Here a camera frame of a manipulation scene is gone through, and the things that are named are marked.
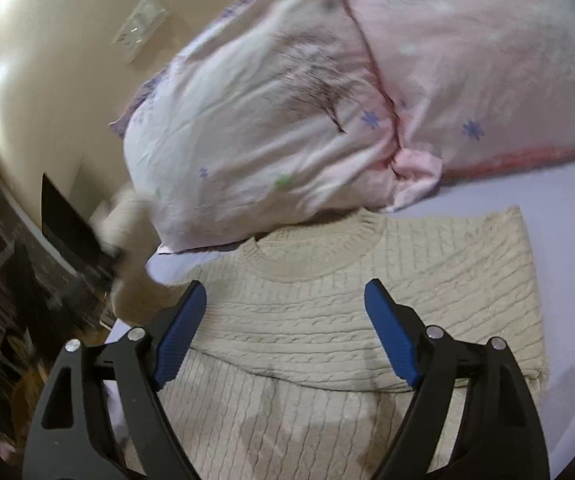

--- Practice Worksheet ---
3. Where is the beige cable knit sweater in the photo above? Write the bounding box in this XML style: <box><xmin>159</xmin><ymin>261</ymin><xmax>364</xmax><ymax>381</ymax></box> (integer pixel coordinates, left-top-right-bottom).
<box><xmin>88</xmin><ymin>186</ymin><xmax>551</xmax><ymax>480</ymax></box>

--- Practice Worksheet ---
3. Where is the pink floral pillow left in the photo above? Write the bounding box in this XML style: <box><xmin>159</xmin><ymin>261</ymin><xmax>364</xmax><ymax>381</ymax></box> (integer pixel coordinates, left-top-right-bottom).
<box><xmin>112</xmin><ymin>0</ymin><xmax>443</xmax><ymax>252</ymax></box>

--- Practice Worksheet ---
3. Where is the pink floral pillow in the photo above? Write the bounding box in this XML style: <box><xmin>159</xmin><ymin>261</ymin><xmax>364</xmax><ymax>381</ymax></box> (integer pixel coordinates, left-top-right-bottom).
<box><xmin>347</xmin><ymin>0</ymin><xmax>575</xmax><ymax>179</ymax></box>
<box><xmin>112</xmin><ymin>0</ymin><xmax>443</xmax><ymax>252</ymax></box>

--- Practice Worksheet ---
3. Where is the pink floral pillow right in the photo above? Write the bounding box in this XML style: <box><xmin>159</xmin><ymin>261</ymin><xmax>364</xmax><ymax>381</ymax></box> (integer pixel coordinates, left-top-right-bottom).
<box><xmin>347</xmin><ymin>0</ymin><xmax>575</xmax><ymax>179</ymax></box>

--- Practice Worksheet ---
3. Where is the white wall socket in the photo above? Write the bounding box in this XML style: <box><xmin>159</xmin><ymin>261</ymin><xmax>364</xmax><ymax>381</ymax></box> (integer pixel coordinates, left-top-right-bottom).
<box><xmin>112</xmin><ymin>0</ymin><xmax>170</xmax><ymax>64</ymax></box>

